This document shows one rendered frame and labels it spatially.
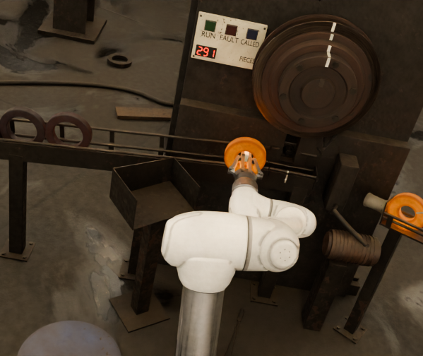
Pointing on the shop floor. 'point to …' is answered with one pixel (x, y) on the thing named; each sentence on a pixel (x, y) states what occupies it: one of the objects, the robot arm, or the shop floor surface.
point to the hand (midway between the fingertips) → (246, 152)
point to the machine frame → (226, 83)
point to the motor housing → (336, 272)
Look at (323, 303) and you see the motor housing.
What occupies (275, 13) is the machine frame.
